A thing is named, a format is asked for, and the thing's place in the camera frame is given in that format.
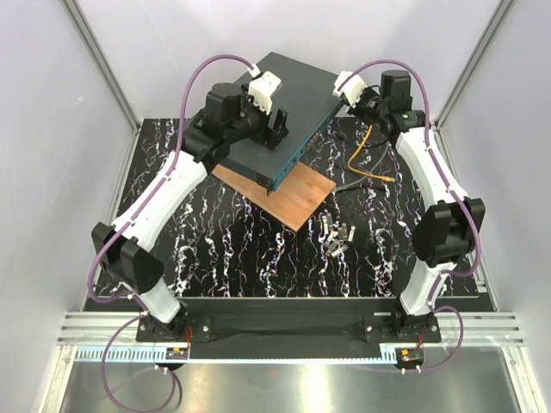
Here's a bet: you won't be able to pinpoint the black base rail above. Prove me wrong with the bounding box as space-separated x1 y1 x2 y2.
136 298 442 362

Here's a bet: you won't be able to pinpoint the yellow ethernet cable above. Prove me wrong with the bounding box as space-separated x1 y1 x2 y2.
347 123 395 182

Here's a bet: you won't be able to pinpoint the grey ethernet cable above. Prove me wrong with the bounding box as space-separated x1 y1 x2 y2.
335 145 388 194

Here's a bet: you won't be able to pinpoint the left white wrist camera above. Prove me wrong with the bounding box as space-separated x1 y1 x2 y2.
247 65 282 115

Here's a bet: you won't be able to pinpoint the wooden base board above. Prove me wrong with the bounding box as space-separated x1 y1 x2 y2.
213 162 336 231

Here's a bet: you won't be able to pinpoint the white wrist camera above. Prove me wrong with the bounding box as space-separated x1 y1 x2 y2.
247 65 282 115
332 71 367 108

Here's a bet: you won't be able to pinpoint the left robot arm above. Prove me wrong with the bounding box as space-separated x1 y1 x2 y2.
91 72 288 341

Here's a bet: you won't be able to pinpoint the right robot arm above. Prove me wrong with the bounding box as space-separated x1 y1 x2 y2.
333 70 486 342

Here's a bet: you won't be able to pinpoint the teal network switch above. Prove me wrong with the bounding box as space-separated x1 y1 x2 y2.
221 52 342 192

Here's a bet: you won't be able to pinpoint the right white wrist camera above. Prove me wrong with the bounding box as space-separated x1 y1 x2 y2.
332 71 367 108

